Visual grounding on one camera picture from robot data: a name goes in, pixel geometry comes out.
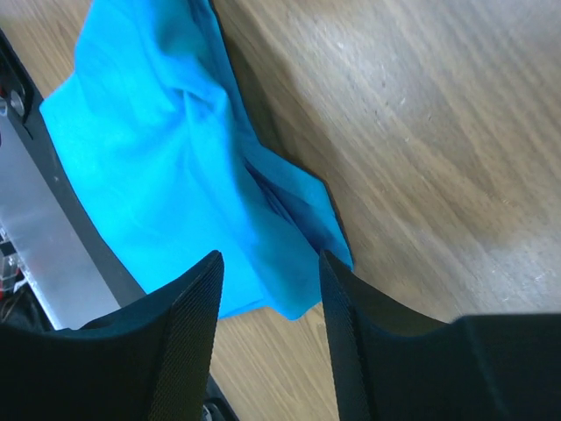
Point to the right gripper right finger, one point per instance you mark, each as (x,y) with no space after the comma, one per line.
(390,362)

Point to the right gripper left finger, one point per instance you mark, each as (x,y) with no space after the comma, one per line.
(147,361)

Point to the teal t shirt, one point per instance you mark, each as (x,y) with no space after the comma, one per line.
(155,140)

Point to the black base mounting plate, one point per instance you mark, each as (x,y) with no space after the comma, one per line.
(23,98)

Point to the aluminium rail frame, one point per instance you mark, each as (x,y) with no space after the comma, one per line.
(48,251)

